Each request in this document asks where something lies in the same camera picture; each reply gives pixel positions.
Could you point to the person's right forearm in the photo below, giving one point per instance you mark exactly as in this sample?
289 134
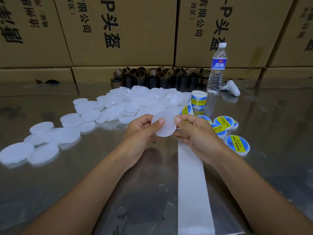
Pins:
266 203

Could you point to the stack of brown cardboard boxes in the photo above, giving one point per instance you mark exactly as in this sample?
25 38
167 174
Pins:
127 34

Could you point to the person's left forearm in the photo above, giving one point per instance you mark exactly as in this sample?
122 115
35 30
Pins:
78 203

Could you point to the sticker roll with backing strip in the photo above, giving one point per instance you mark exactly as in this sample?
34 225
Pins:
195 203

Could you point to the pile of white plastic lids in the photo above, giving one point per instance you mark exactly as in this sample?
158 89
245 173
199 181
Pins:
122 102

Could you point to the clear plastic water bottle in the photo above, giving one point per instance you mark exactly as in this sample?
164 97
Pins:
217 70

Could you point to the white handheld controller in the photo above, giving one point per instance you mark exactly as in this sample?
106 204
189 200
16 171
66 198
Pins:
231 87

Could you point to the row of dark cardboard tubes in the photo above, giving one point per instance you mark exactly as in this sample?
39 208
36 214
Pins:
146 78

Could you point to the person's right hand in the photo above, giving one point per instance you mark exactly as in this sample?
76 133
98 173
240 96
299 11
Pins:
203 137

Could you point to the person's left hand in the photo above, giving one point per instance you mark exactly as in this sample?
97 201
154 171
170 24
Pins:
137 142

